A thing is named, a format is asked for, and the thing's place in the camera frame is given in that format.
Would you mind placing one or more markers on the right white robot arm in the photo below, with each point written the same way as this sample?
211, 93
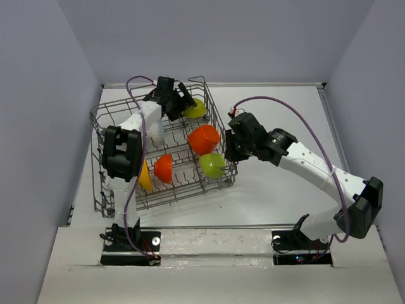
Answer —
359, 200

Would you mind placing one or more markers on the orange square plastic bowl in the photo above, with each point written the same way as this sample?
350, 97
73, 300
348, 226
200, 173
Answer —
204, 139

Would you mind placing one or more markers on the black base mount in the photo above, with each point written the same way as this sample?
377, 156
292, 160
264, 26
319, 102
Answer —
118, 252
293, 248

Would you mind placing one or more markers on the white round bowl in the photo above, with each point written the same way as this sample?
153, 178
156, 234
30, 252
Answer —
156, 133

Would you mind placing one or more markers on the green plastic bowl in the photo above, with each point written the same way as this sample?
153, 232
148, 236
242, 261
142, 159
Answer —
196, 111

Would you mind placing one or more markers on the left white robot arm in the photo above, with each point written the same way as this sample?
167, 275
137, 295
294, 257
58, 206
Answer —
124, 152

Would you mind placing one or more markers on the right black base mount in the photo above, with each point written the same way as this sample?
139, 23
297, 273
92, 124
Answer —
293, 248

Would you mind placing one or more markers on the orange round plastic bowl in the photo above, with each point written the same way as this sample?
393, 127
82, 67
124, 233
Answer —
163, 169

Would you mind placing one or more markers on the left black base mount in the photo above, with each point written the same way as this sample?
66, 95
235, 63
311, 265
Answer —
118, 252

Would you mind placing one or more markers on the grey wire dish rack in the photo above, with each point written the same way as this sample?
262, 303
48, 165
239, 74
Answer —
188, 178

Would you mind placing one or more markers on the yellow plastic bowl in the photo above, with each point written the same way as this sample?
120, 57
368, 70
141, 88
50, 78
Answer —
144, 178

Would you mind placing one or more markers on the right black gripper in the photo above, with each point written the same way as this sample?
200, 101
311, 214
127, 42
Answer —
230, 153

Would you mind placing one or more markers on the white square bowl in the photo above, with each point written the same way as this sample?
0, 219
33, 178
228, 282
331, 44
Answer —
213, 165

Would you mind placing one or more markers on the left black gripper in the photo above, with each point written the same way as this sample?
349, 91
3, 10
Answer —
183, 102

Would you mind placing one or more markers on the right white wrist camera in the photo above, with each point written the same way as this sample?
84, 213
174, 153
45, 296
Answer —
233, 112

